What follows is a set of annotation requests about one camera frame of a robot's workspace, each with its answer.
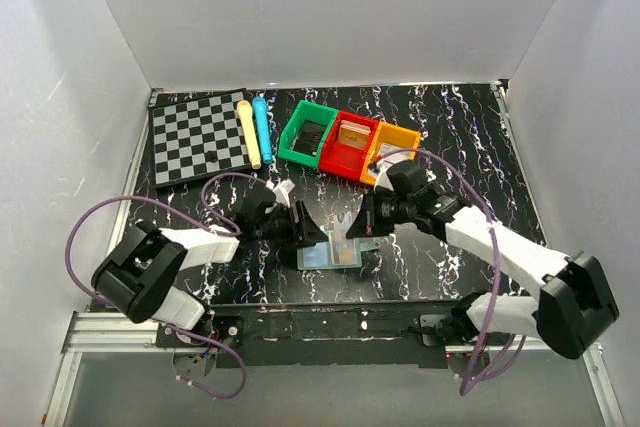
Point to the tan cards in red bin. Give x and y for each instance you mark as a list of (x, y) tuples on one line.
[(353, 134)]

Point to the black cards in green bin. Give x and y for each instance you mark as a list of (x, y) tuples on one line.
[(308, 138)]

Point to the white cards in orange bin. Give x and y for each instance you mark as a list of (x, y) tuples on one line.
[(391, 153)]

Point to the blue marker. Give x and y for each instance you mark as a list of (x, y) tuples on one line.
[(260, 110)]

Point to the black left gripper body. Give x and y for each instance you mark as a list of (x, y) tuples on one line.
[(281, 227)]

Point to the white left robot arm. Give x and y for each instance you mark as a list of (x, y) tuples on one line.
[(138, 276)]

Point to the black grey checkerboard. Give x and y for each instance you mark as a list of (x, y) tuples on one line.
[(185, 126)]

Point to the mint green card holder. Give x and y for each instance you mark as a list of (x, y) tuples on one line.
[(318, 257)]

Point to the orange plastic bin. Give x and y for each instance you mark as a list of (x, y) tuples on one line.
[(392, 134)]

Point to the white VIP credit card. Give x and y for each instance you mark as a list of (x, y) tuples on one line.
[(341, 224)]

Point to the cream yellow marker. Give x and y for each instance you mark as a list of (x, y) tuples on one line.
[(245, 113)]

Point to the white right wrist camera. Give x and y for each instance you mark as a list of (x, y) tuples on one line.
[(378, 170)]

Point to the gold striped credit card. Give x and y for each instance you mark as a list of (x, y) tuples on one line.
[(345, 253)]

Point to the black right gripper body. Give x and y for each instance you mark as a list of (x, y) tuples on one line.
[(388, 211)]

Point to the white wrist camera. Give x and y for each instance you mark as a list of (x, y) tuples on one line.
[(378, 170), (282, 191)]

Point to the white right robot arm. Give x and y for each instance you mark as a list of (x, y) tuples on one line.
[(569, 303)]

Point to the green plastic bin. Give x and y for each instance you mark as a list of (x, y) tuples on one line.
[(305, 110)]

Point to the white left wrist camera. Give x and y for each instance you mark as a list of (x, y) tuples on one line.
[(282, 191)]

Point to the red plastic bin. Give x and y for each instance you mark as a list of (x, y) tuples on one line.
[(339, 159)]

